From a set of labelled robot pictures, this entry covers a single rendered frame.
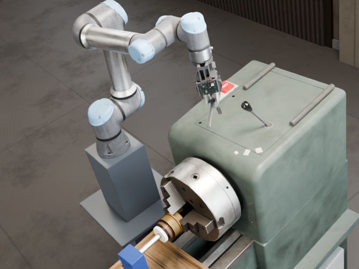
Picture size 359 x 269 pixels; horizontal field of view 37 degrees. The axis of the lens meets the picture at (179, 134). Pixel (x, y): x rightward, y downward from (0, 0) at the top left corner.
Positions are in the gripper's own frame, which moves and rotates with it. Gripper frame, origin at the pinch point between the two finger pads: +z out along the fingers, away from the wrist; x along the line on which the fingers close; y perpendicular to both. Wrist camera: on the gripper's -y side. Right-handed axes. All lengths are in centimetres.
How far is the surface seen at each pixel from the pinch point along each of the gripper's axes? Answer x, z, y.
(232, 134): 3.9, 18.9, -4.9
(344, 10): 97, 87, -230
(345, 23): 97, 98, -230
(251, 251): 2, 64, 14
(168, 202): -23.8, 29.0, 15.6
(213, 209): -7.2, 29.7, 22.6
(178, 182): -18.4, 22.6, 12.7
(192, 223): -16.1, 34.7, 22.7
